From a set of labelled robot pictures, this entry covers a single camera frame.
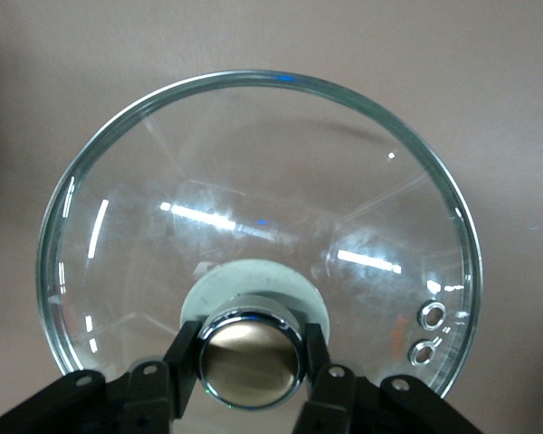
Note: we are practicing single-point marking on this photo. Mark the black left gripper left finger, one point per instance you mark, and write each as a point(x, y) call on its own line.
point(183, 361)

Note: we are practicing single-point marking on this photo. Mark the glass pot lid with knob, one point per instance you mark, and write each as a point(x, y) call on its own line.
point(253, 289)

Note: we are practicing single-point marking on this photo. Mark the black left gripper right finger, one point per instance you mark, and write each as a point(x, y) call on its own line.
point(319, 357)

